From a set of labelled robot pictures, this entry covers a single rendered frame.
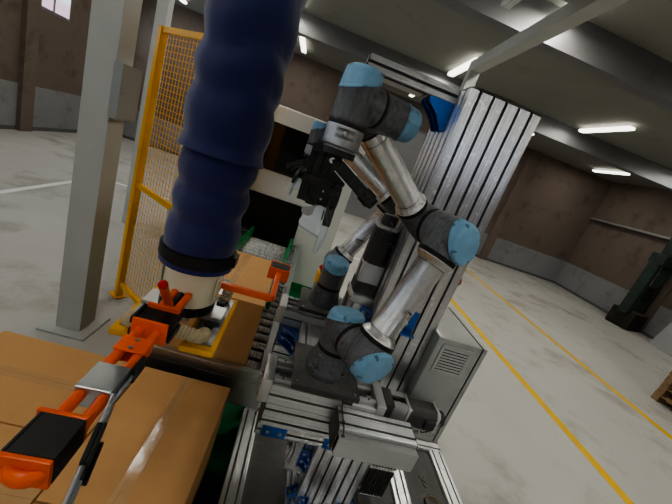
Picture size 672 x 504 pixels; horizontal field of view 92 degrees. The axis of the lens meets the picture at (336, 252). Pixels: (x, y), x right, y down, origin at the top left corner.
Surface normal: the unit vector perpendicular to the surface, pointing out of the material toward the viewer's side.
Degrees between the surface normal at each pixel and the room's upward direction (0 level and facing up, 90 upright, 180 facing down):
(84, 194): 90
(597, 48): 90
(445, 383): 90
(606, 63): 90
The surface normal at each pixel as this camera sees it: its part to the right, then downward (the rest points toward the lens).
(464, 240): 0.55, 0.30
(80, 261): 0.04, 0.30
